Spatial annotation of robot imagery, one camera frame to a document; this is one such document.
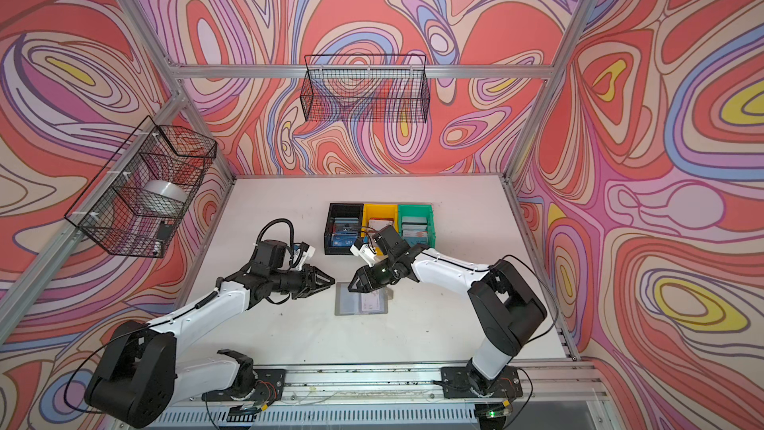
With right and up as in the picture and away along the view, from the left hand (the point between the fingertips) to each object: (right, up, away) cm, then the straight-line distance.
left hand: (334, 282), depth 81 cm
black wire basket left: (-49, +21, -8) cm, 54 cm away
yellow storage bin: (+12, +19, +22) cm, 31 cm away
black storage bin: (0, +13, +21) cm, 25 cm away
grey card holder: (+3, -7, +5) cm, 10 cm away
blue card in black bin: (0, +9, +18) cm, 20 cm away
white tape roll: (-39, +23, -11) cm, 47 cm away
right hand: (+7, -3, +1) cm, 7 cm away
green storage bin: (+27, +19, +21) cm, 39 cm away
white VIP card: (+10, -7, +5) cm, 13 cm away
